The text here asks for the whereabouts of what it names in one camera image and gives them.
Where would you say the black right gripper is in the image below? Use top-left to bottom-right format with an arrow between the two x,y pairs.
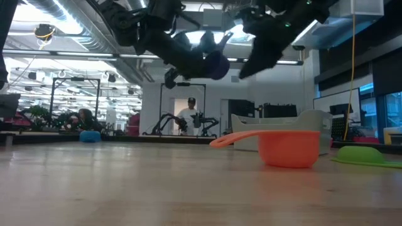
238,4 -> 315,80

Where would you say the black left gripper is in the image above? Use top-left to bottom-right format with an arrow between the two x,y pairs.
134,18 -> 218,90

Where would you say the purple measuring cup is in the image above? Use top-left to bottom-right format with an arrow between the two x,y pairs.
203,31 -> 235,81

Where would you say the orange measuring cup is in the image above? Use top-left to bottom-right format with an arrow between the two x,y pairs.
209,129 -> 322,169

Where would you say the green measuring cup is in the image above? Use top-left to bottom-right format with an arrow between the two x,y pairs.
330,145 -> 402,170

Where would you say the blue measuring cup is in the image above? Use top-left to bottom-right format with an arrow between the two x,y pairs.
79,130 -> 102,144

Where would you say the grey plastic basket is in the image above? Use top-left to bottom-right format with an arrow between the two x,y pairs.
231,109 -> 334,156

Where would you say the grey ceiling box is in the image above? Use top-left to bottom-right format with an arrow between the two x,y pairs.
202,8 -> 224,31

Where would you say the black tall cabinet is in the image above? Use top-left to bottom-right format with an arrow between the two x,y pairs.
227,99 -> 256,121

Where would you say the black equipment box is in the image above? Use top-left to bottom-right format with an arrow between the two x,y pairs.
262,102 -> 298,119

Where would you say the standing person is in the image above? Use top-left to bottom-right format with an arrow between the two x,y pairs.
176,97 -> 202,136

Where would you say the white whiteboard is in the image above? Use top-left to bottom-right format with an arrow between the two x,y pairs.
313,87 -> 362,114

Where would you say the black computer monitor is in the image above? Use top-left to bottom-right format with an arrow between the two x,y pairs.
329,102 -> 354,116

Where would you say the black perforated panel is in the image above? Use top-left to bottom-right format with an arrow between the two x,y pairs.
331,117 -> 346,141

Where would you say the red chair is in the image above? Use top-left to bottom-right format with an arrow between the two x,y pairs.
126,112 -> 141,137

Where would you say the long ceiling light strip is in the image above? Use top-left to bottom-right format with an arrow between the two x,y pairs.
2,49 -> 161,60

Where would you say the white ceiling box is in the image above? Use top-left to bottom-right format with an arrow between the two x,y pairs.
332,0 -> 385,19

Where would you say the red bin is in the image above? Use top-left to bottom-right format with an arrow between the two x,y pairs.
351,136 -> 381,144

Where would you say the seated person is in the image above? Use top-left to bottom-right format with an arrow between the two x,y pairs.
64,108 -> 103,132

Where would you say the yellow bin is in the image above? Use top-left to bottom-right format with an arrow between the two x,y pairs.
383,126 -> 402,146

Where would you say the green potted plant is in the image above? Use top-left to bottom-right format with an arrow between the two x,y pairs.
20,105 -> 51,131

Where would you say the black screen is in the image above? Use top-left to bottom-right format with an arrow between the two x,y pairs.
0,93 -> 21,119

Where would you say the black gantry frame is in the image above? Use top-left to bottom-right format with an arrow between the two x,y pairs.
158,82 -> 207,136
48,76 -> 102,132

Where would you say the silver ventilation duct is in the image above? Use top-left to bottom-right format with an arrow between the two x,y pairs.
28,0 -> 148,84

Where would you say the yellow hanging cable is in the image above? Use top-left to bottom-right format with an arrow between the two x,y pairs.
342,14 -> 357,142

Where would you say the black aluminium table frame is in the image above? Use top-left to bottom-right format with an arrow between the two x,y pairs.
0,131 -> 402,154

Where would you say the black ceiling cord reel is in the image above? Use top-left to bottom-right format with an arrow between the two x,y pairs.
33,23 -> 57,41

